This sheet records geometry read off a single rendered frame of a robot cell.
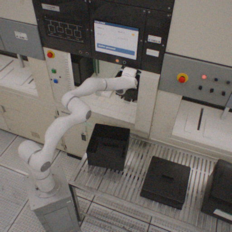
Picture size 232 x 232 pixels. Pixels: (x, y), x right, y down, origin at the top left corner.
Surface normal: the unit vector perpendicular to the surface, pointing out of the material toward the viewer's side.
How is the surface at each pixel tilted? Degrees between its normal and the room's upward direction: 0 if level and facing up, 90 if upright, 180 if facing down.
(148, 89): 90
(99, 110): 0
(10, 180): 0
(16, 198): 0
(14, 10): 90
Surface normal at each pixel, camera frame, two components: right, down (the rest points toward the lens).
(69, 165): 0.02, -0.68
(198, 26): -0.36, 0.68
